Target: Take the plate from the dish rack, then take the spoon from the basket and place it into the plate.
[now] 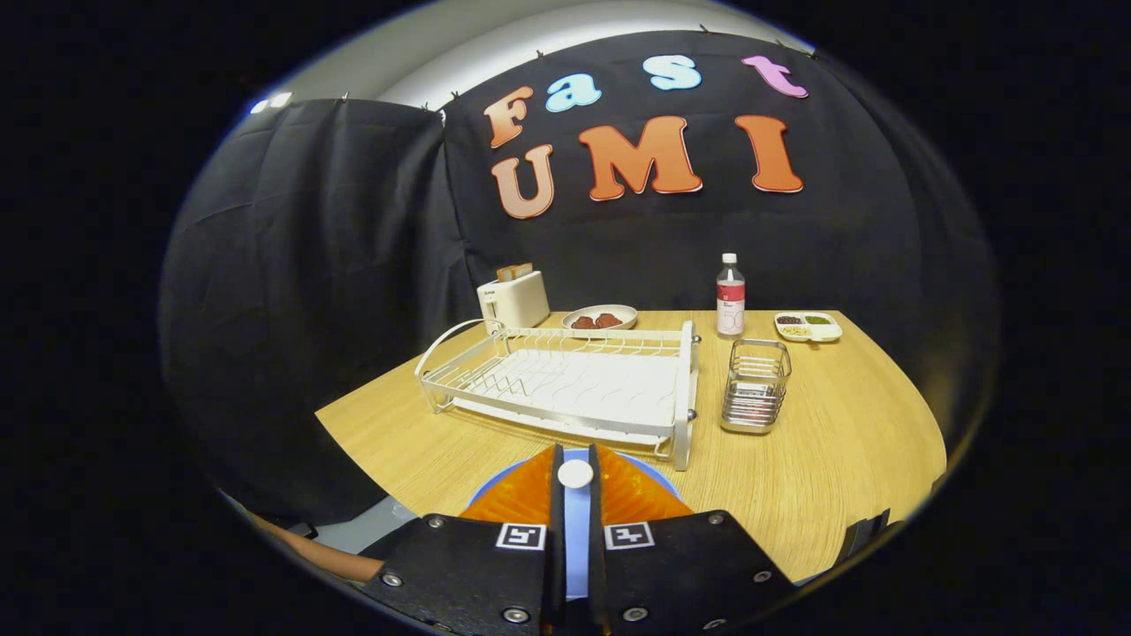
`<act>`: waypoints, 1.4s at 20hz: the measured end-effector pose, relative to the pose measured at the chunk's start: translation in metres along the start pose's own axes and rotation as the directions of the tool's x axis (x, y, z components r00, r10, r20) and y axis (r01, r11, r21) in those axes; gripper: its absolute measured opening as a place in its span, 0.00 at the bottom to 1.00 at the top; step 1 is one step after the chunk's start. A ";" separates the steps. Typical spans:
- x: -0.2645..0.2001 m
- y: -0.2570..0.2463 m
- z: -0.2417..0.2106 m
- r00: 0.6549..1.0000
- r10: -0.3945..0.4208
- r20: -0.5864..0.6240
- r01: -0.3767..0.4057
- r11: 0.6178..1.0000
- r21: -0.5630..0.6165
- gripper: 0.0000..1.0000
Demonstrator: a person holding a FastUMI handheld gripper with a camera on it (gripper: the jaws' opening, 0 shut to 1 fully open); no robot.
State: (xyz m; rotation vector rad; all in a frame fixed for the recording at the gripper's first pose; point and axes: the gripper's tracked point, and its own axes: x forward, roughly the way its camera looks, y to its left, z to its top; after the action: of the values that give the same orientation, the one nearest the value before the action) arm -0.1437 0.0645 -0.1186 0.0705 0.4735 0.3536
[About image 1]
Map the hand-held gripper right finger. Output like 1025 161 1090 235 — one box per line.
587 443 801 636

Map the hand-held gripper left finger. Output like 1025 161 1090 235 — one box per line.
361 443 566 636

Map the blue plate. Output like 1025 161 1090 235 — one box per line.
466 448 683 522

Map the white wire dish rack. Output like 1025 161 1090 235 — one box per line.
414 318 701 473

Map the metal wire basket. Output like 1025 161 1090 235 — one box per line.
719 337 793 435

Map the small white plate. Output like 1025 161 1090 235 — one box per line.
561 304 639 332

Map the white divided spice dish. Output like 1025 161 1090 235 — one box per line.
773 311 844 345

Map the white toaster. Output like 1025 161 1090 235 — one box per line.
476 269 551 333

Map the clear bottle red label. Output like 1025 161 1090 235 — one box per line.
715 253 747 339

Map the grey chair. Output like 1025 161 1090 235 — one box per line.
839 508 892 559

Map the black backdrop cloth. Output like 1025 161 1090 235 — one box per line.
159 31 1004 531

